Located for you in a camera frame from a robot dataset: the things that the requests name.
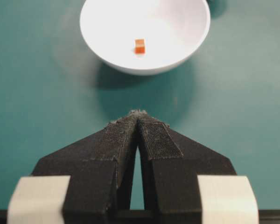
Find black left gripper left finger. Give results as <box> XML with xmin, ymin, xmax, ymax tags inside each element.
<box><xmin>7</xmin><ymin>109</ymin><xmax>138</xmax><ymax>224</ymax></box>

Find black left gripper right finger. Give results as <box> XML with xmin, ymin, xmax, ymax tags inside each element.
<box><xmin>137</xmin><ymin>112</ymin><xmax>259</xmax><ymax>224</ymax></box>

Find small red block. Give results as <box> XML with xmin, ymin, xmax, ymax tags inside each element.
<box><xmin>134</xmin><ymin>39</ymin><xmax>146</xmax><ymax>54</ymax></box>

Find white round bowl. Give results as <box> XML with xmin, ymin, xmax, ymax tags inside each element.
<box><xmin>79</xmin><ymin>0</ymin><xmax>210</xmax><ymax>76</ymax></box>

